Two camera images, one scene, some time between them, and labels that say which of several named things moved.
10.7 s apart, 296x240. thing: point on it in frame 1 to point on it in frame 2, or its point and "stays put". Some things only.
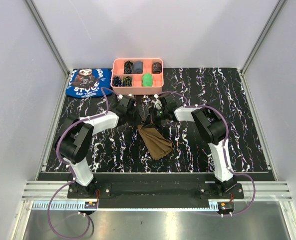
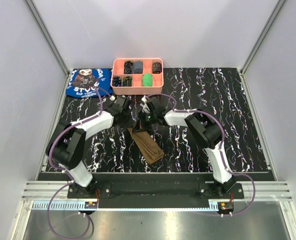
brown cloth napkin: (159, 146) to (150, 150)
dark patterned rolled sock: (156, 67) stays put
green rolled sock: (147, 80) stays put
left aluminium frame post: (33, 9) stays put
